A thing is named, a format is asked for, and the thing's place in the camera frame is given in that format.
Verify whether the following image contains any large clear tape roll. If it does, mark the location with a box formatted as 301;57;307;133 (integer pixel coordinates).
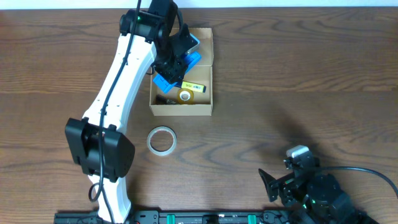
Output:
147;126;177;157

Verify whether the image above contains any small yellow tape roll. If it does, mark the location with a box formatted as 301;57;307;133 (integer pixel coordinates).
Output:
177;88;194;105

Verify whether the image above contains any black and white marker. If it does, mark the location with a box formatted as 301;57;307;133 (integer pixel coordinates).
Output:
155;95;178;105

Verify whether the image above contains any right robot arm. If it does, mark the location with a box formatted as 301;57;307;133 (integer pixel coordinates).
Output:
258;169;377;224

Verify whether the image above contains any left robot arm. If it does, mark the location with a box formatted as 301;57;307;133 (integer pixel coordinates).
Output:
54;0;199;223

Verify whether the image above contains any blue tape dispenser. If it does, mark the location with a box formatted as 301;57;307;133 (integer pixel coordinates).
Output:
152;51;202;94

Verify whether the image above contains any yellow highlighter pen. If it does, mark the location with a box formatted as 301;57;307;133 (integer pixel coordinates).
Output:
181;81;206;93

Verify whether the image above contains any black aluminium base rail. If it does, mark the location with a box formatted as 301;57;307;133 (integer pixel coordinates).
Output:
53;210;377;224

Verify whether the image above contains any brown cardboard box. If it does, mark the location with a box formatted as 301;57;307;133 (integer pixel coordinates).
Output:
149;28;214;116

